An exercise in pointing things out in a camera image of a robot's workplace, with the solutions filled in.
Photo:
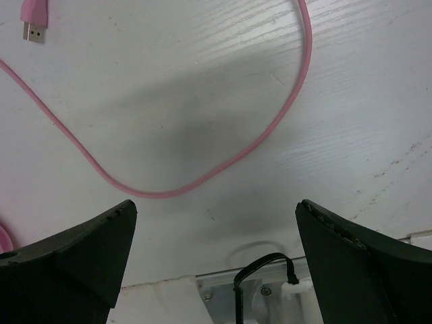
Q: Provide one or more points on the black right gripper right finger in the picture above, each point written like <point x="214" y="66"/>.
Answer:
<point x="362" y="276"/>

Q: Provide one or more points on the metal base mounting plate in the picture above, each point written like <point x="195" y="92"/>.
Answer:
<point x="255" y="298"/>

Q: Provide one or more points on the pink headphones with cable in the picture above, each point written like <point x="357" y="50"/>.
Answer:
<point x="167" y="103"/>

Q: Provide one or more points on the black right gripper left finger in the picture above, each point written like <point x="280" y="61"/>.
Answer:
<point x="74" y="276"/>

